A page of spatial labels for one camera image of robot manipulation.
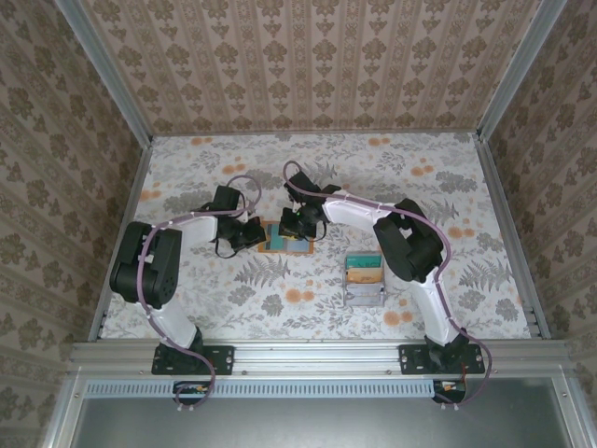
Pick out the aluminium side rail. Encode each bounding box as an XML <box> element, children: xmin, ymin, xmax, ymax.
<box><xmin>474</xmin><ymin>132</ymin><xmax>552</xmax><ymax>341</ymax></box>
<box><xmin>88</xmin><ymin>139</ymin><xmax>154</xmax><ymax>341</ymax></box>

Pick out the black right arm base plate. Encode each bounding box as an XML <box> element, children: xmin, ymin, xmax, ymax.
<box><xmin>398</xmin><ymin>343</ymin><xmax>485</xmax><ymax>376</ymax></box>

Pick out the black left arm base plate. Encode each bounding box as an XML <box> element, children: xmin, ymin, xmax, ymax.
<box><xmin>151</xmin><ymin>343</ymin><xmax>234</xmax><ymax>376</ymax></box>

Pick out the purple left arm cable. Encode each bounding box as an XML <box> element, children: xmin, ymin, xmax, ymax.
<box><xmin>138</xmin><ymin>175</ymin><xmax>263</xmax><ymax>413</ymax></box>

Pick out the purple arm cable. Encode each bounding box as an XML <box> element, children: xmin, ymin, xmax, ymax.
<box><xmin>138</xmin><ymin>175</ymin><xmax>263</xmax><ymax>413</ymax></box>
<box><xmin>283</xmin><ymin>161</ymin><xmax>494</xmax><ymax>413</ymax></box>

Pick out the aluminium mounting rail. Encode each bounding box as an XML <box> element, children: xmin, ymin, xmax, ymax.
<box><xmin>69</xmin><ymin>340</ymin><xmax>573</xmax><ymax>374</ymax></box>

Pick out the grey slotted cable duct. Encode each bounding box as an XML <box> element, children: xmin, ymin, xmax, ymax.
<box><xmin>86</xmin><ymin>378</ymin><xmax>467</xmax><ymax>398</ymax></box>

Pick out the aluminium frame post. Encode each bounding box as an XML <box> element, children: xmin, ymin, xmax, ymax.
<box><xmin>475</xmin><ymin>0</ymin><xmax>568</xmax><ymax>141</ymax></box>
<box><xmin>55</xmin><ymin>0</ymin><xmax>155</xmax><ymax>147</ymax></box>

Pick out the teal card with dark stripe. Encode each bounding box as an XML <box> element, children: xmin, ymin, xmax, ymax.
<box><xmin>267</xmin><ymin>235</ymin><xmax>309</xmax><ymax>254</ymax></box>

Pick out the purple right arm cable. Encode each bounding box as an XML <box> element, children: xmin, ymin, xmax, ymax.
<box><xmin>283</xmin><ymin>161</ymin><xmax>494</xmax><ymax>413</ymax></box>

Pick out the floral patterned table cover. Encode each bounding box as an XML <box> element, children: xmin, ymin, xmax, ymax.
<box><xmin>100</xmin><ymin>133</ymin><xmax>533</xmax><ymax>341</ymax></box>

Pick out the black power connector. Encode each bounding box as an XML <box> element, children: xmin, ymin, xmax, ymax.
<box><xmin>431</xmin><ymin>379</ymin><xmax>467</xmax><ymax>403</ymax></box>
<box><xmin>173</xmin><ymin>380</ymin><xmax>212</xmax><ymax>399</ymax></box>

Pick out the clear plastic card box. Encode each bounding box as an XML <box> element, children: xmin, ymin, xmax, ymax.
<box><xmin>342</xmin><ymin>254</ymin><xmax>388</xmax><ymax>308</ymax></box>

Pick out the grey metal panel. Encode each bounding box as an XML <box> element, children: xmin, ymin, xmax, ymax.
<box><xmin>69</xmin><ymin>396</ymin><xmax>570</xmax><ymax>448</ymax></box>

